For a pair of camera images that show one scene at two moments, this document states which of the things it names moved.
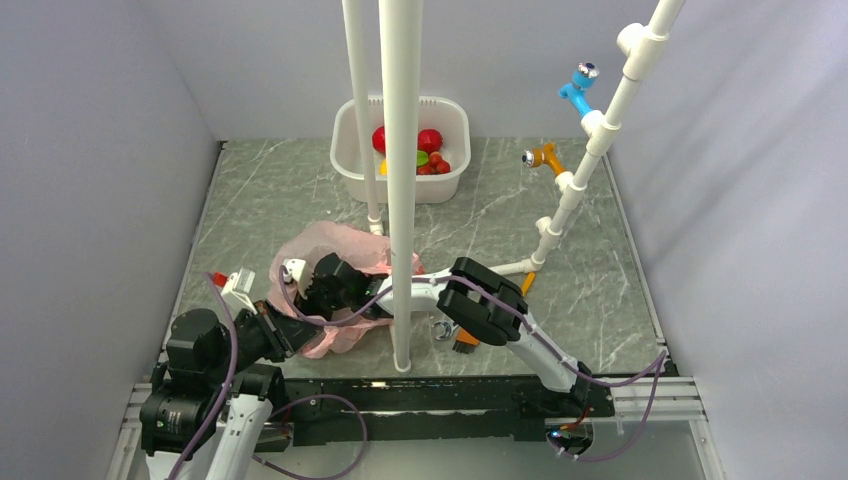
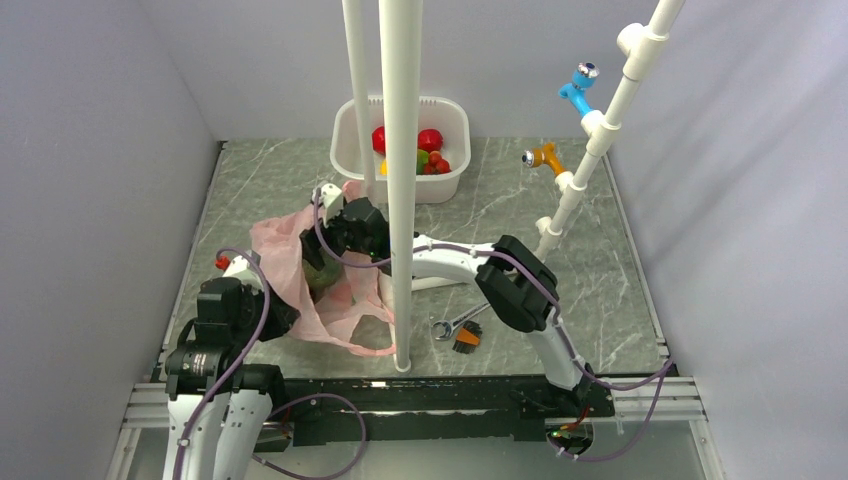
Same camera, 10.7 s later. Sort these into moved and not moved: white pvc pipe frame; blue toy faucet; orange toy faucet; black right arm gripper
Moved: black right arm gripper
Not moved: blue toy faucet; white pvc pipe frame; orange toy faucet
